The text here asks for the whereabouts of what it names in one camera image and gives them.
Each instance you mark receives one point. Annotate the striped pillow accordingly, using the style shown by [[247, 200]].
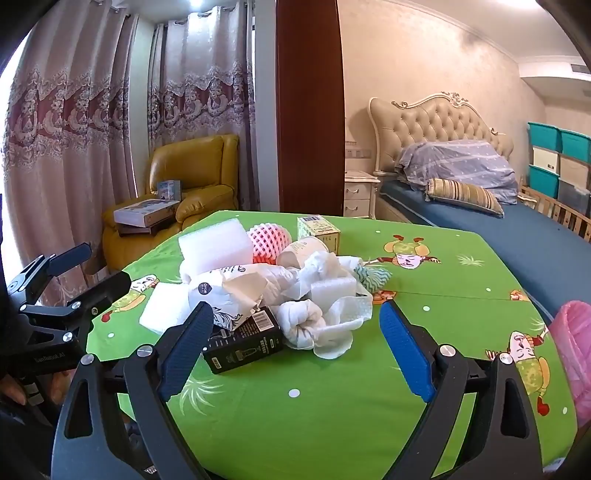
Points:
[[461, 196]]

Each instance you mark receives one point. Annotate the grey clear storage box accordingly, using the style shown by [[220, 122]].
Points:
[[573, 196]]

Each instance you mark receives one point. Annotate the pink foam fruit net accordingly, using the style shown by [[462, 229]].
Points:
[[270, 240]]

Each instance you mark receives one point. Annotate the wall switch panel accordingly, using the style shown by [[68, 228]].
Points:
[[359, 152]]

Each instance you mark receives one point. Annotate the teal storage box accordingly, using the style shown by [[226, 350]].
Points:
[[576, 145], [545, 136], [544, 181]]

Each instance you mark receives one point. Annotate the small blue white box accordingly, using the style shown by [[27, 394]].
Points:
[[168, 189]]

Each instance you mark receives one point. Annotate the green printed tablecloth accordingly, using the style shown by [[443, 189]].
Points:
[[323, 415]]

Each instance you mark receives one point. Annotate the yellow leather armchair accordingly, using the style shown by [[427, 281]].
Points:
[[194, 157]]

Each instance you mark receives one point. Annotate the paper cup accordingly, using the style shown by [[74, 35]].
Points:
[[300, 251]]

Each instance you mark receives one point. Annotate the white cloth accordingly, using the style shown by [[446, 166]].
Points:
[[300, 323]]

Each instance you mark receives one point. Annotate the wooden crib rail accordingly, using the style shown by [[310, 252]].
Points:
[[558, 210]]

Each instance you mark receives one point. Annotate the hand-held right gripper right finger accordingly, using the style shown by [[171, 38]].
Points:
[[406, 350]]

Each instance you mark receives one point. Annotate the white flat box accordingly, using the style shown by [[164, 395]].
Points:
[[143, 212]]

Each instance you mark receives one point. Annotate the pink-lined trash bin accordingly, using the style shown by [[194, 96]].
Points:
[[575, 350]]

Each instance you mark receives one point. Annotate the lavender duvet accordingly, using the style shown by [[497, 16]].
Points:
[[461, 161]]

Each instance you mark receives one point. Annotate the white storage box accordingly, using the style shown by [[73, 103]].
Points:
[[545, 159]]

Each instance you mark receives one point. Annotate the dark wooden door frame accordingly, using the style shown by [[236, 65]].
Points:
[[309, 106]]

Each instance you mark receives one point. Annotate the black printed box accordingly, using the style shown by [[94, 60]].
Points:
[[240, 346]]

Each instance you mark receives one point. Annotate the pink lace curtain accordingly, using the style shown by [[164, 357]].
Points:
[[203, 92], [69, 115]]

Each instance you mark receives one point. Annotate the ceiling air vent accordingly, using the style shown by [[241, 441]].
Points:
[[581, 68]]

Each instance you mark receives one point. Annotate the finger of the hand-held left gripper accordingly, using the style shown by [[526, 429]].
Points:
[[69, 258], [108, 284]]

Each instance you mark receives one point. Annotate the bed with blue sheet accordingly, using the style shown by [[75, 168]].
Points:
[[508, 244]]

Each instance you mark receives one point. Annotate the green striped wrapper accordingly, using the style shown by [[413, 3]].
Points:
[[376, 277]]

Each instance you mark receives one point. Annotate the thick white foam block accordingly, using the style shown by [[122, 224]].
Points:
[[212, 240]]

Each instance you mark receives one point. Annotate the white printed paper bag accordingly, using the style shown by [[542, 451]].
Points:
[[231, 295]]

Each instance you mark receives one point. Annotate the dark brown flat box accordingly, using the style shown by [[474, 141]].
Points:
[[138, 230]]

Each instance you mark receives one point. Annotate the person's left hand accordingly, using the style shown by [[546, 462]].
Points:
[[13, 394]]

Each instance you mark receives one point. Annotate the beige tufted headboard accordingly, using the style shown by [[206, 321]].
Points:
[[434, 120]]

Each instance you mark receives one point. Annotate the beige storage box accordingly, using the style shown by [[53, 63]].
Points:
[[575, 173]]

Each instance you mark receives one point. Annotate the cream nightstand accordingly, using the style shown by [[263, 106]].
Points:
[[358, 196]]

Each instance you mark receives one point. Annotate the white paper towel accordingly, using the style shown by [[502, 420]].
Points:
[[346, 318]]

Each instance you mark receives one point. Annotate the yellow green small box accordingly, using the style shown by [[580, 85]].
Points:
[[318, 230]]

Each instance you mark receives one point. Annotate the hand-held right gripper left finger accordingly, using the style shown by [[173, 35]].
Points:
[[184, 350]]

